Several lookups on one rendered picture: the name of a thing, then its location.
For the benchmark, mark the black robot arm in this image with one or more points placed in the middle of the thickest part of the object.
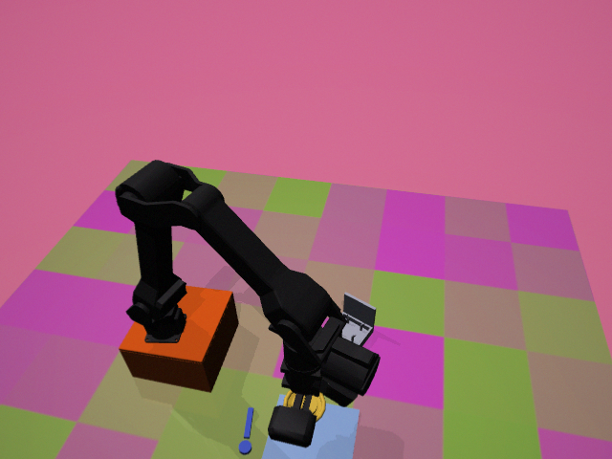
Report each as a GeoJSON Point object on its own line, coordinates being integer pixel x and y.
{"type": "Point", "coordinates": [294, 304]}

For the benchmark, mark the yellow round plate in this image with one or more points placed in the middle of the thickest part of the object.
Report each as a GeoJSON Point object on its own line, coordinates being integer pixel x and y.
{"type": "Point", "coordinates": [317, 405]}

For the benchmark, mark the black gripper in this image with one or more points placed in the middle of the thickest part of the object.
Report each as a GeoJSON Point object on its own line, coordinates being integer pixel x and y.
{"type": "Point", "coordinates": [295, 425]}

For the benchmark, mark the grey dish rack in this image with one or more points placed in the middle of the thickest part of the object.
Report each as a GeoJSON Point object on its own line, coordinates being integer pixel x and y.
{"type": "Point", "coordinates": [360, 318]}

